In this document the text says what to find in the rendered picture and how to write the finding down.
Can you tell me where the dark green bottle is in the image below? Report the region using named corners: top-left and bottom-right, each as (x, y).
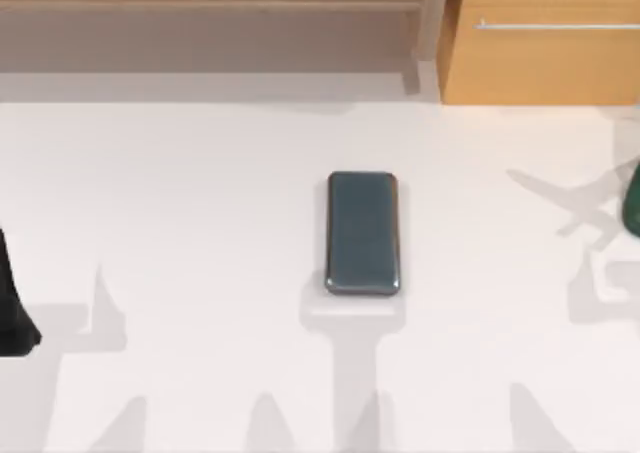
top-left (620, 165), bottom-right (640, 237)

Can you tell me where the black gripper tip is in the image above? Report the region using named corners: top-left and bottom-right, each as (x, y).
top-left (0, 228), bottom-right (43, 359)

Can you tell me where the long metal handle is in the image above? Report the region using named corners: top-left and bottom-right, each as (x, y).
top-left (474, 18), bottom-right (640, 31)

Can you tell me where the open wooden shelf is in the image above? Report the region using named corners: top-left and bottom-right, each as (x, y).
top-left (0, 0), bottom-right (466, 97)

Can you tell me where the wooden cupboard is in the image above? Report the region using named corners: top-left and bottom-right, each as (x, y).
top-left (439, 0), bottom-right (640, 107)

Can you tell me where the dark grey smartphone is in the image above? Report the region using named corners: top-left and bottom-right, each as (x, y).
top-left (324, 170), bottom-right (403, 297)

